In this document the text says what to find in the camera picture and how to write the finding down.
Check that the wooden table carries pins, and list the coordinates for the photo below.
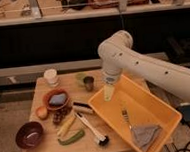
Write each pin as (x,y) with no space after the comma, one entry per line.
(77,93)

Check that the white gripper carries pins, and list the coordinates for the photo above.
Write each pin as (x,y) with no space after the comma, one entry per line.
(109,80)

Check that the gray cloth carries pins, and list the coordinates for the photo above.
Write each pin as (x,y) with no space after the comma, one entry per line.
(144,136)

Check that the green small bowl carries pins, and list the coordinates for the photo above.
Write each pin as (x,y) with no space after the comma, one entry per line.
(80,78)

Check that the orange fruit toy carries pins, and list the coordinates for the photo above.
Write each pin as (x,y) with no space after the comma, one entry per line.
(41,112)

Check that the orange plastic bin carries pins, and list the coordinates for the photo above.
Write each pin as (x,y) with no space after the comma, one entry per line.
(143,108)

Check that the purple bowl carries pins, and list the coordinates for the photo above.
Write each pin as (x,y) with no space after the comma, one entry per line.
(29,135)

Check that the metal cup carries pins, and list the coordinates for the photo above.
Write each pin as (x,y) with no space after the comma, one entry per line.
(89,83)

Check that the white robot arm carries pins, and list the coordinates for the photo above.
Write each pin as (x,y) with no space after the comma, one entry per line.
(116,54)

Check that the dark grapes toy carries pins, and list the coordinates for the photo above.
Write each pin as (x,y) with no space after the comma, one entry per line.
(60,114)

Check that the yellow corn toy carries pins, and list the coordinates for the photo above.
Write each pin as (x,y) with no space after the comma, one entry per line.
(67,124)

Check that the black and white eraser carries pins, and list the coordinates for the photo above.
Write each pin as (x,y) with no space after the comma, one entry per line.
(84,108)

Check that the blue sponge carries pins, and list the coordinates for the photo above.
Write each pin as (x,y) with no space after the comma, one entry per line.
(58,100)

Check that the white cup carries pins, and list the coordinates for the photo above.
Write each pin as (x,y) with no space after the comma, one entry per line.
(51,77)

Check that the white dish brush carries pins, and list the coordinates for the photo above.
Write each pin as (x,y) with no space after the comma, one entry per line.
(101,139)

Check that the green pepper toy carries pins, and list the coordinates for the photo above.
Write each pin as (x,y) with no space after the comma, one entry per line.
(73,139)

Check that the blue black box device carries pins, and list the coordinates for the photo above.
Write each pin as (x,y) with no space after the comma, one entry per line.
(185,112)

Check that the orange bowl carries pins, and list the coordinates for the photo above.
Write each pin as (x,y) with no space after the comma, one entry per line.
(47,97)

